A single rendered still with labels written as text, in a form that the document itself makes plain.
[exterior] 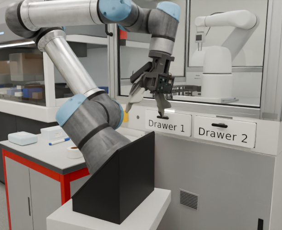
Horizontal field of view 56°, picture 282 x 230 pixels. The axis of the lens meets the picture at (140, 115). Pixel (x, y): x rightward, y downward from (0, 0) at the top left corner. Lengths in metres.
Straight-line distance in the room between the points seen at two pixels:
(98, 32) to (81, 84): 1.23
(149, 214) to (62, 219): 0.23
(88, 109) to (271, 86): 0.76
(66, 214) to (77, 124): 0.25
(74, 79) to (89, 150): 0.31
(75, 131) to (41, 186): 0.63
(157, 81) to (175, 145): 0.71
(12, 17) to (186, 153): 0.99
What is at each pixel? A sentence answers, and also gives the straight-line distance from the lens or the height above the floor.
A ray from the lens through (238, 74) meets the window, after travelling 1.27.
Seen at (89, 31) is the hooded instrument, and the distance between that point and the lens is 2.09.
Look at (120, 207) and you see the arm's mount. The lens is 0.72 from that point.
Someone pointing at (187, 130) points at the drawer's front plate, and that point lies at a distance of 1.37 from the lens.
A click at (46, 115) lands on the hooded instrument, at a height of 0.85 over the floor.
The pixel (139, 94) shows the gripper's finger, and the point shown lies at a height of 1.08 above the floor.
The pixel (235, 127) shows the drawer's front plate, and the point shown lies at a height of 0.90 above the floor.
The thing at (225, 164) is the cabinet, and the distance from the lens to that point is 1.34.
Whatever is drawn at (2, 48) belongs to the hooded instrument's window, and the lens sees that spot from 2.43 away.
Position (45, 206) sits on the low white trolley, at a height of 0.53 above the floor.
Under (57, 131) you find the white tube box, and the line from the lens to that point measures 1.62.
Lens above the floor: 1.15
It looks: 10 degrees down
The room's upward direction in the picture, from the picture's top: straight up
